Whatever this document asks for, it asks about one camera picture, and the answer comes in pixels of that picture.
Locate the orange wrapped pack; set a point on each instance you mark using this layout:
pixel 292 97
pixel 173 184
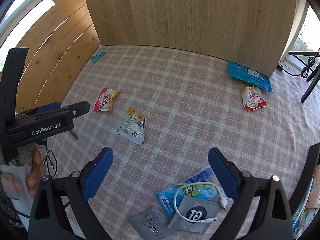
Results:
pixel 314 190

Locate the black organizer box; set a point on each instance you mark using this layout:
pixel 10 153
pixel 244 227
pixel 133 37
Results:
pixel 308 170

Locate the small teal wrapper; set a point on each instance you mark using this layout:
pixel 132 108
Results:
pixel 98 56

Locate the plain grey packet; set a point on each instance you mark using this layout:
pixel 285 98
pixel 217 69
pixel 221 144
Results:
pixel 152 226

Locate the blue cartoon packet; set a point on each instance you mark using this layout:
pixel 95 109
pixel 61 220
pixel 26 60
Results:
pixel 166 200

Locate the white orange sachet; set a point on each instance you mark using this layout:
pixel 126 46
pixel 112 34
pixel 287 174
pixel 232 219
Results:
pixel 132 128

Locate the black tripod leg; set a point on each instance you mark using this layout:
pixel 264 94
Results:
pixel 310 85

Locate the small black power adapter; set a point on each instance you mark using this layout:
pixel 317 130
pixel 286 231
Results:
pixel 279 67

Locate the person's left hand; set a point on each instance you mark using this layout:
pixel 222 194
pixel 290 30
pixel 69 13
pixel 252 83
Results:
pixel 33 180

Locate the grey packet with black circle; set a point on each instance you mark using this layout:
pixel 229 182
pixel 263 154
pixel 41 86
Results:
pixel 195 215

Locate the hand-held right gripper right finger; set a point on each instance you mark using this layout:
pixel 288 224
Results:
pixel 222 177

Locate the light wooden back board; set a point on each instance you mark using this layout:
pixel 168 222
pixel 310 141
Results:
pixel 190 12

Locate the red white sachet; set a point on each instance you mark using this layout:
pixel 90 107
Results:
pixel 253 98
pixel 106 100

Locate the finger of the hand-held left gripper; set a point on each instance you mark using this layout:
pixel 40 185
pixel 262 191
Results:
pixel 74 134
pixel 75 108

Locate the person's left forearm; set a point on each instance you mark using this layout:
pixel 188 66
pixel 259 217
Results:
pixel 7 212

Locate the wooden slat panel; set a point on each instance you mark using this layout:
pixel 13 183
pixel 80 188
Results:
pixel 57 52

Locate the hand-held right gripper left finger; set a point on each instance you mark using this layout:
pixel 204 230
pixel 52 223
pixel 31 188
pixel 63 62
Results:
pixel 96 177

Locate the checkered cloth desktop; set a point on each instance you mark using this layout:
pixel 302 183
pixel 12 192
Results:
pixel 187 105

